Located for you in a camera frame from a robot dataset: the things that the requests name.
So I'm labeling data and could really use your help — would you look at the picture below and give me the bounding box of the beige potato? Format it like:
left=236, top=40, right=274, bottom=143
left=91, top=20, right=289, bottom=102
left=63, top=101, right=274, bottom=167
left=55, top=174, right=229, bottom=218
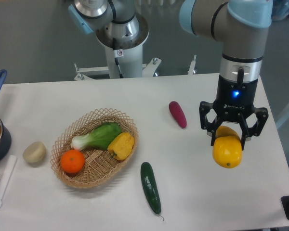
left=23, top=141, right=46, bottom=163

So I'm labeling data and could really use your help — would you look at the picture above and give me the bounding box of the woven wicker basket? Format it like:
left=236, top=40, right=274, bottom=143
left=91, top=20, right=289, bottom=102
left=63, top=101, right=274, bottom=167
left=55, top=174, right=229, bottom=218
left=50, top=108, right=138, bottom=188

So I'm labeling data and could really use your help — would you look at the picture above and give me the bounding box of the dark green cucumber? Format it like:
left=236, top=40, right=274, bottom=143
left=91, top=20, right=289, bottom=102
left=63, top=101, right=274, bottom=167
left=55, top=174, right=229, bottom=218
left=140, top=162, right=165, bottom=221

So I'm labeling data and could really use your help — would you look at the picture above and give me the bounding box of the orange mandarin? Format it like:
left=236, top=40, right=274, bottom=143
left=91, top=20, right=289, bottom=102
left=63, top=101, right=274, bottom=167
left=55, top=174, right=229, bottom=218
left=60, top=150, right=85, bottom=174

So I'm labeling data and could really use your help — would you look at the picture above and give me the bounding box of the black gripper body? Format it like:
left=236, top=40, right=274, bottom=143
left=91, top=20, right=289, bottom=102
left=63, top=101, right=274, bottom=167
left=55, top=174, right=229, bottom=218
left=213, top=76, right=258, bottom=122

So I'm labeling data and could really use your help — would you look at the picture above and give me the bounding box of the purple sweet potato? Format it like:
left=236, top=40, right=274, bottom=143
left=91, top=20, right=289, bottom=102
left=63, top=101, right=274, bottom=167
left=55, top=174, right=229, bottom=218
left=169, top=101, right=187, bottom=129

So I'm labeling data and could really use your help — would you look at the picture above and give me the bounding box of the white rolled cloth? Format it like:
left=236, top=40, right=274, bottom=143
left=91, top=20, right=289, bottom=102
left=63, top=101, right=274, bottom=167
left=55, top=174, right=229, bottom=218
left=0, top=155, right=17, bottom=208

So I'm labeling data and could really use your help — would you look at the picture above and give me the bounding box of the yellow mango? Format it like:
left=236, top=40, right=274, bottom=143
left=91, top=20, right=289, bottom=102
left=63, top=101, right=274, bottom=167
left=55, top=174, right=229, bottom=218
left=212, top=126, right=242, bottom=168

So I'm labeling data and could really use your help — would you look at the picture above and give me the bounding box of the blue plastic bag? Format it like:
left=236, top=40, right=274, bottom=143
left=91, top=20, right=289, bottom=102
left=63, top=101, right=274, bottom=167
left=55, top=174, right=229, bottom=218
left=271, top=0, right=289, bottom=22

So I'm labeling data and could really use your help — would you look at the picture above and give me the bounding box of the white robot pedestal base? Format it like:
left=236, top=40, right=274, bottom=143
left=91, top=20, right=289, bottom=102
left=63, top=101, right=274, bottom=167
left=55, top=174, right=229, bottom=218
left=74, top=13, right=161, bottom=80

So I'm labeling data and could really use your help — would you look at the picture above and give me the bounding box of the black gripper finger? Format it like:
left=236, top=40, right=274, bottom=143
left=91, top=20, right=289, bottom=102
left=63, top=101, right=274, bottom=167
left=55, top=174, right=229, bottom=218
left=199, top=101, right=219, bottom=146
left=238, top=107, right=268, bottom=150

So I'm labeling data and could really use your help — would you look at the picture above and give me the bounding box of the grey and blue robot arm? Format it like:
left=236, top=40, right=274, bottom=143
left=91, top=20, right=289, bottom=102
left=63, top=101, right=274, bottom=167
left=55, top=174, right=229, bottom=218
left=68, top=0, right=273, bottom=143

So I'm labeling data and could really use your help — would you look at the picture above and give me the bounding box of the green bok choy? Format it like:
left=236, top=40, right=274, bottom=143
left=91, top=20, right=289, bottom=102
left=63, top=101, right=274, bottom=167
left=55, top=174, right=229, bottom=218
left=71, top=122, right=122, bottom=151

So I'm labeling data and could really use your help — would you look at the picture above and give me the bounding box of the yellow bell pepper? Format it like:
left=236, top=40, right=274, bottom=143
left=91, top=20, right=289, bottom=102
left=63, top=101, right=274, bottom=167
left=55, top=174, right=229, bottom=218
left=107, top=132, right=135, bottom=161

